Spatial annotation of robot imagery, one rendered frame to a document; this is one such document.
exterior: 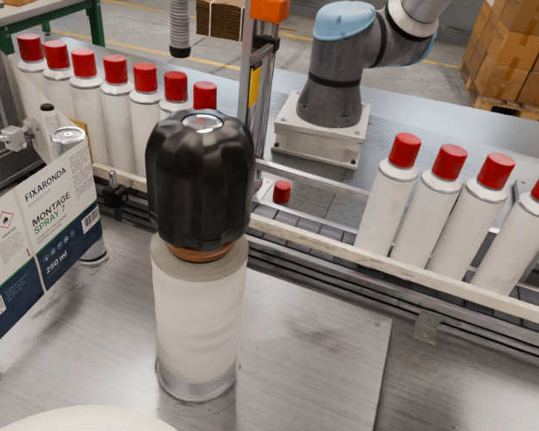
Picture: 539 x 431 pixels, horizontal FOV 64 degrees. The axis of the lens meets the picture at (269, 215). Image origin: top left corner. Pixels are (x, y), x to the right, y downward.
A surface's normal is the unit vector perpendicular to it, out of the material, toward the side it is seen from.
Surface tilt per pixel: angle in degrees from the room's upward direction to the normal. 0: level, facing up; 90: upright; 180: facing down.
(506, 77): 87
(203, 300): 90
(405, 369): 0
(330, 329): 0
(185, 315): 91
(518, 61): 92
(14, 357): 0
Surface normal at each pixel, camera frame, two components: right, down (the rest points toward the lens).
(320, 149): -0.25, 0.57
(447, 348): 0.11, -0.79
